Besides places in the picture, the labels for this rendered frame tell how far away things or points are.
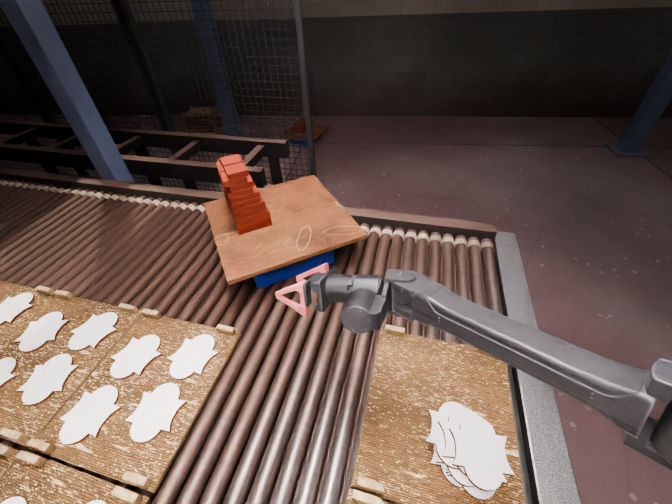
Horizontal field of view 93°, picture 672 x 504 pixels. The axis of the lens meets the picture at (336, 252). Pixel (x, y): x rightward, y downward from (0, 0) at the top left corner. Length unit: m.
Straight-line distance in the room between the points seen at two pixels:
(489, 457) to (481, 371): 0.24
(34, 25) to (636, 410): 2.06
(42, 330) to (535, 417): 1.43
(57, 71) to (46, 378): 1.27
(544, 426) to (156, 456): 0.92
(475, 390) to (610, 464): 1.28
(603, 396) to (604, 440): 1.72
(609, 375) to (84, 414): 1.08
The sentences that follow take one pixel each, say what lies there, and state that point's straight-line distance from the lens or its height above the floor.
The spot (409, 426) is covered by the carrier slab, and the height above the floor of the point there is 0.94.
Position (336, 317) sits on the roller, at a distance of 1.05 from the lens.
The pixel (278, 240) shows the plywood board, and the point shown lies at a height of 1.04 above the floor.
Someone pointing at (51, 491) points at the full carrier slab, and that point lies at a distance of 1.06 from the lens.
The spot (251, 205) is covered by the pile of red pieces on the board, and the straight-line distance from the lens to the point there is 1.17.
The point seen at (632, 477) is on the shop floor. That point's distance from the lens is 2.21.
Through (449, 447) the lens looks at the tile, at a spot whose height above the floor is 0.99.
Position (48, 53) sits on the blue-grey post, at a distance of 1.95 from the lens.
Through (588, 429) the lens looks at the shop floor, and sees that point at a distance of 2.21.
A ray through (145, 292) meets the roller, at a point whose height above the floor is 0.92.
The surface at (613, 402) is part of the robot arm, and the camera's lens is 0.50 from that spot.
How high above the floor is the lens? 1.76
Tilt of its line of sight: 42 degrees down
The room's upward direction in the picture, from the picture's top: 3 degrees counter-clockwise
